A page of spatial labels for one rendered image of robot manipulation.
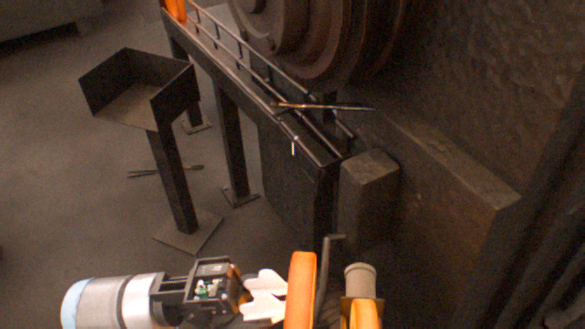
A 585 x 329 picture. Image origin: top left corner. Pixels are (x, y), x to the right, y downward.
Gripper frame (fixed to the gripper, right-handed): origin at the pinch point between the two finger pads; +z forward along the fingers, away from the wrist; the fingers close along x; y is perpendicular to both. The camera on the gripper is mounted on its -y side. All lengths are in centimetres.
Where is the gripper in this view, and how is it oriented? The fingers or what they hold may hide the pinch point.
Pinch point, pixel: (299, 300)
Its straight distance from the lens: 66.5
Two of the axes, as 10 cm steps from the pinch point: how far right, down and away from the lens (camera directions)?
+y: -3.0, -7.2, -6.3
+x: 1.1, -6.8, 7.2
